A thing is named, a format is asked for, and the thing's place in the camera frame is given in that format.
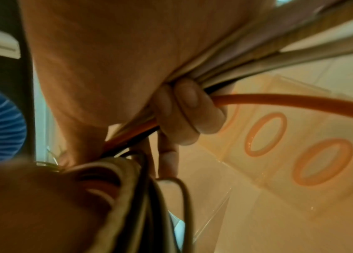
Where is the orange cable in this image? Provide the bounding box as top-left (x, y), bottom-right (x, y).
top-left (102, 93), bottom-right (353, 152)

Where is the black cable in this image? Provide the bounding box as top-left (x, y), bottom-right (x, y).
top-left (132, 150), bottom-right (172, 253)

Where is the dark green plant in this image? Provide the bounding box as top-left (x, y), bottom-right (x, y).
top-left (35, 148), bottom-right (69, 172)

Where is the bright window corner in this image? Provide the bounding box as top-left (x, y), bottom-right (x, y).
top-left (32, 66), bottom-right (56, 162)

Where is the person's right hand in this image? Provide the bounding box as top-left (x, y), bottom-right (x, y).
top-left (18, 0), bottom-right (277, 179)

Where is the cream three-drawer organiser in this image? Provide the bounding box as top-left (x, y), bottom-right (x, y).
top-left (195, 74), bottom-right (353, 218)

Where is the bundle of cables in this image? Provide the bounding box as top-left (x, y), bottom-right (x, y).
top-left (101, 74), bottom-right (249, 159)

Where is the person's left hand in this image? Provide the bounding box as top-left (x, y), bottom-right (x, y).
top-left (0, 158), bottom-right (118, 253)

